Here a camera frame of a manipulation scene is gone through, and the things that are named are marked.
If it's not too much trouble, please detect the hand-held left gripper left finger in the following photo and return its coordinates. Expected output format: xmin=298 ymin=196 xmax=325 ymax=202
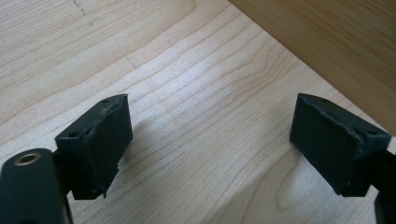
xmin=54 ymin=93 xmax=134 ymax=201

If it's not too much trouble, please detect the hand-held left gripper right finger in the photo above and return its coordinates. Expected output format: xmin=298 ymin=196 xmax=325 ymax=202
xmin=289 ymin=92 xmax=392 ymax=198

